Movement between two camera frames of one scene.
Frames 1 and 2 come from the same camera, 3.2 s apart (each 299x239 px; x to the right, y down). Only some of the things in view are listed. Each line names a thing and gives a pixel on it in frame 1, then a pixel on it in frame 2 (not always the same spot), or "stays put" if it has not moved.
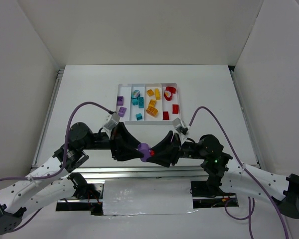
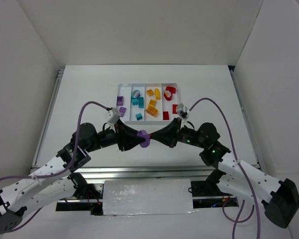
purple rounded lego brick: (145, 149) -> (144, 133)
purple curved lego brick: (121, 111) stays put
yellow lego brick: (152, 103) stays put
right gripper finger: (167, 144) -> (171, 130)
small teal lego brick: (141, 102) stays put
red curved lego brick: (171, 89) stays put
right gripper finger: (166, 159) -> (167, 139)
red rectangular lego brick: (175, 108) stays put
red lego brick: (166, 115) stays put
